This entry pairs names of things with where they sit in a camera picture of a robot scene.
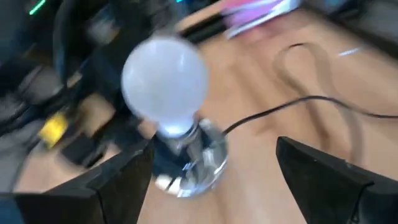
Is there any chrome lamp socket base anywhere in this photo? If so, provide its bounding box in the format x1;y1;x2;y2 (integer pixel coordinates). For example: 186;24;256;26
153;117;230;199

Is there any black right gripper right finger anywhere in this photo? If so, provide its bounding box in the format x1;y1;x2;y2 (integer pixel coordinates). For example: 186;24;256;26
275;136;398;224

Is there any white lightbulb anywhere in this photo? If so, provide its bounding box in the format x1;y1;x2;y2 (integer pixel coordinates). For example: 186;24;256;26
120;35;209;140

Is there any pink stapler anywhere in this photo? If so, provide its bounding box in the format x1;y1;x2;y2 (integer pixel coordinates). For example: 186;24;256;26
221;0;302;40

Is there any black lamp cable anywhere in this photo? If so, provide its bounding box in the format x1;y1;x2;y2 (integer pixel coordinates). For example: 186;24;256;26
221;95;398;135

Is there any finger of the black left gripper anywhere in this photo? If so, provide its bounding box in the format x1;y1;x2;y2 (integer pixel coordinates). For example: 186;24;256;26
60;119;150;169

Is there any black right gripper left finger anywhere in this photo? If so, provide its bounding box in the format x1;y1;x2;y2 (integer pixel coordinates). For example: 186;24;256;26
15;139;155;224

